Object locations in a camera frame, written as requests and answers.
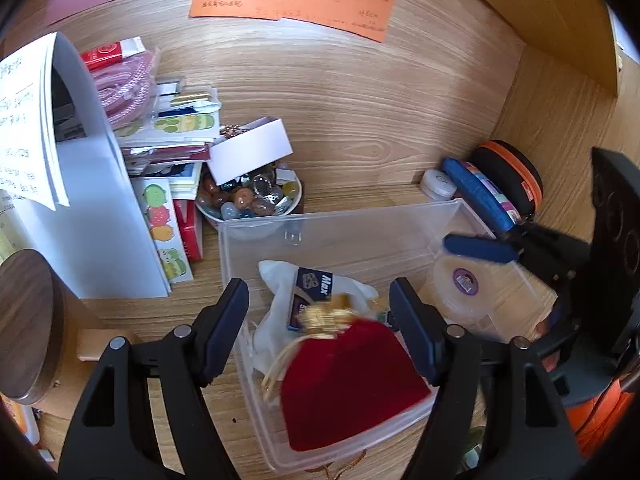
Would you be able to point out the red white packet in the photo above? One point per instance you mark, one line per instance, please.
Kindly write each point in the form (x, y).
(102, 55)

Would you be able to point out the pile of stationery packets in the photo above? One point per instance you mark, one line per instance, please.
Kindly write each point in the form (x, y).
(180, 125)

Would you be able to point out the green backed mahjong tile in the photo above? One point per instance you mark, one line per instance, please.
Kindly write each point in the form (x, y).
(385, 318)

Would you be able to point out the black orange zip case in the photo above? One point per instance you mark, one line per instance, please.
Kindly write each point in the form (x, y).
(510, 170)

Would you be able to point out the fruit sticker sheet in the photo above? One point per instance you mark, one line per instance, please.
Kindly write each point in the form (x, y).
(160, 220)

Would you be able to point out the clear plastic storage box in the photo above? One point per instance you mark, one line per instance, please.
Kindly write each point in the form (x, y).
(350, 240)

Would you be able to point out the white cloth pouch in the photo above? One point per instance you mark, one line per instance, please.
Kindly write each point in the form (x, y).
(280, 300)

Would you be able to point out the blue zip pouch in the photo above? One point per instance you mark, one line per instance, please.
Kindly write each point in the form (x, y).
(475, 190)

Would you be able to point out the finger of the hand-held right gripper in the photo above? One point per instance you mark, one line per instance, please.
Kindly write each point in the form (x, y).
(575, 365)
(480, 249)

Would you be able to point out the small round white container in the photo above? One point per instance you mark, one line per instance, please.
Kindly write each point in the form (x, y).
(437, 185)

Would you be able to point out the pile of glass marbles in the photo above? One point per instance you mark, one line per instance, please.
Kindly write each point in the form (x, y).
(250, 200)

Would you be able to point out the white paper stack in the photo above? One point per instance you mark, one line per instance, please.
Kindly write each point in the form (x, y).
(25, 110)

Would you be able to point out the orange paper note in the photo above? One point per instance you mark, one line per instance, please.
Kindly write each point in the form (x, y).
(280, 5)

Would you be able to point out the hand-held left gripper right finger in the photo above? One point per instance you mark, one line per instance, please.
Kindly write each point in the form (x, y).
(412, 335)

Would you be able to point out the clear round tape container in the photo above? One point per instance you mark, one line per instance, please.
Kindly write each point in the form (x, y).
(460, 305)

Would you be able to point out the white plastic folder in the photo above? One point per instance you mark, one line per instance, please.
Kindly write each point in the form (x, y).
(100, 210)

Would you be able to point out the small white cardboard box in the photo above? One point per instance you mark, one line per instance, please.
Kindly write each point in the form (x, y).
(255, 147)

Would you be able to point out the white ceramic bowl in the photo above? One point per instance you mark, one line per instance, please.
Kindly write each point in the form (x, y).
(215, 219)

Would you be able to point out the small black staples box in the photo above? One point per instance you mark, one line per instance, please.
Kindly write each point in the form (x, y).
(306, 290)

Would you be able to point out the red cardboard box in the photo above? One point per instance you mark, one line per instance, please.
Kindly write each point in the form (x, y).
(190, 230)

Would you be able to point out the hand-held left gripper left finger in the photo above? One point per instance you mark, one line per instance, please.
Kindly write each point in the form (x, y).
(225, 332)

